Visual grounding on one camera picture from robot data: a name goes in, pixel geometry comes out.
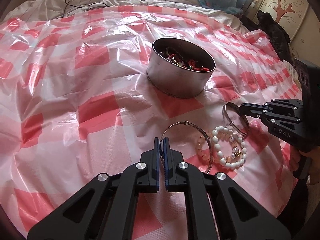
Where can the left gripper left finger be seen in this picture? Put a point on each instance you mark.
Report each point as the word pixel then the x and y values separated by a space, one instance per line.
pixel 105 208

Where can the white striped duvet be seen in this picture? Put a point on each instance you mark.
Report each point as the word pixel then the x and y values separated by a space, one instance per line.
pixel 44 10

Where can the thin silver bangle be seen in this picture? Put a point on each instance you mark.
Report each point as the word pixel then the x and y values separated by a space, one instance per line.
pixel 203 145

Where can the round silver metal tin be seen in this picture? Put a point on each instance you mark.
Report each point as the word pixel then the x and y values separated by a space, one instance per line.
pixel 179 68

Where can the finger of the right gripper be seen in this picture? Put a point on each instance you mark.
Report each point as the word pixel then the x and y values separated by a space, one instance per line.
pixel 280 109

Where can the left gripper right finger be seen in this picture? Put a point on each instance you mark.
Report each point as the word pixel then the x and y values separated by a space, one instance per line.
pixel 216 206

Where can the black jacket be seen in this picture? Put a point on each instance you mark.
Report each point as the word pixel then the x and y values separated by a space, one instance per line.
pixel 278 37

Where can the red white checkered plastic sheet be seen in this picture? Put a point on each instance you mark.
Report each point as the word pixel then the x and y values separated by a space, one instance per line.
pixel 75 99

